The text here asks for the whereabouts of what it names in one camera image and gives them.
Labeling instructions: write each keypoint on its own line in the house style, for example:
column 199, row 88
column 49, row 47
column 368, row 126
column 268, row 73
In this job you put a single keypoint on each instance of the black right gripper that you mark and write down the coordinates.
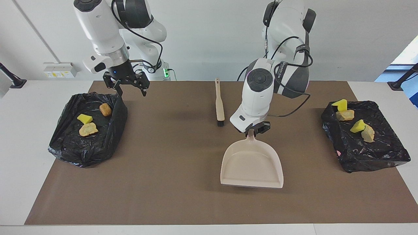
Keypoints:
column 120, row 71

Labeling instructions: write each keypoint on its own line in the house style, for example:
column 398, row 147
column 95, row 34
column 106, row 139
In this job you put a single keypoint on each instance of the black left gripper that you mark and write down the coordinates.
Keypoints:
column 264, row 125

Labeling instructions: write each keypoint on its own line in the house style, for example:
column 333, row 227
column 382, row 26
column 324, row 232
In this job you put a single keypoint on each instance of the beige plastic dustpan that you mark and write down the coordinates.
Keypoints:
column 251, row 166

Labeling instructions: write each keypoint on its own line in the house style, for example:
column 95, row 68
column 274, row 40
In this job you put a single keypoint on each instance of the brown oval sponge chunk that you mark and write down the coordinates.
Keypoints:
column 105, row 109

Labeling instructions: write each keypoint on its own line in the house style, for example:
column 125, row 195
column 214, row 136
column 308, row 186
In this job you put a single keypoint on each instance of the beige brush with black bristles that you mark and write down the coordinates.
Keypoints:
column 219, row 107

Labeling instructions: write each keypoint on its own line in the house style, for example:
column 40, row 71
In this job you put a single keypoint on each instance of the small yellow sponge piece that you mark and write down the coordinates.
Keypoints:
column 85, row 118

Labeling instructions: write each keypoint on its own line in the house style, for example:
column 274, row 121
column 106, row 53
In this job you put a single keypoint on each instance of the pale rounded sponge chunk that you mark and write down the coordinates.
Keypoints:
column 88, row 130

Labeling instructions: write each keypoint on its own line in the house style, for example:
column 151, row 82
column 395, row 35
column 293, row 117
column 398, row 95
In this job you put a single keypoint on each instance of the yellow notched sponge piece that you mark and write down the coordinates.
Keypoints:
column 341, row 105

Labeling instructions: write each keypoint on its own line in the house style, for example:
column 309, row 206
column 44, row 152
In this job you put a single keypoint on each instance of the orange striped sponge chunk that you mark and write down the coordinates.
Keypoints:
column 345, row 115

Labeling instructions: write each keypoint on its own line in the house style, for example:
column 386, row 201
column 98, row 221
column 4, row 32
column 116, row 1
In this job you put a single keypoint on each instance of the yellow sponge with green layer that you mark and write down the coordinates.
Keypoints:
column 357, row 126

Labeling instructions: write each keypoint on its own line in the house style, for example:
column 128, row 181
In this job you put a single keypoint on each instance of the beige wedge sponge chunk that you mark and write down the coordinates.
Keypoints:
column 368, row 133

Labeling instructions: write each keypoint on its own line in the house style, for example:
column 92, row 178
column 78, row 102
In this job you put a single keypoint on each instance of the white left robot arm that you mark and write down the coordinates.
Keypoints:
column 258, row 94

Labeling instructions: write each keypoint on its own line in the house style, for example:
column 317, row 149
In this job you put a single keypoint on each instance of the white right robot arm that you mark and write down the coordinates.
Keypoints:
column 104, row 29

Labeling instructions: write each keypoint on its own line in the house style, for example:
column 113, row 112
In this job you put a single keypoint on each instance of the black bag lined bin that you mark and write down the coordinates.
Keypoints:
column 88, row 150

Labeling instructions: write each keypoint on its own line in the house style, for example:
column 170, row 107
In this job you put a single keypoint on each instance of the black bag bin pink mark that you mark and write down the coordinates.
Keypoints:
column 362, row 153

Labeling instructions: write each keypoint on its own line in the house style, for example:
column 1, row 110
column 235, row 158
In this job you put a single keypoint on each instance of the brown table mat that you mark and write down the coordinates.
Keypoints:
column 163, row 195

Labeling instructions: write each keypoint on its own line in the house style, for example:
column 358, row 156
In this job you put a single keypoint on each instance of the black clamp stand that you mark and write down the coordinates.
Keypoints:
column 13, row 80
column 401, row 80

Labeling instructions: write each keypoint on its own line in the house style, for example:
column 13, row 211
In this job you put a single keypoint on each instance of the white wall socket box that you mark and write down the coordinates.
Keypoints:
column 60, row 70

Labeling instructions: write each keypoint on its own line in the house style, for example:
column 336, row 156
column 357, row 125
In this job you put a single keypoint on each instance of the white wall conduit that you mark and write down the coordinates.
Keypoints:
column 36, row 31

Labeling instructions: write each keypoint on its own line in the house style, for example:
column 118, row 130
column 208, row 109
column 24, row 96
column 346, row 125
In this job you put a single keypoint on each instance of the window with blue frame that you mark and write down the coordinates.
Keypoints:
column 409, row 55

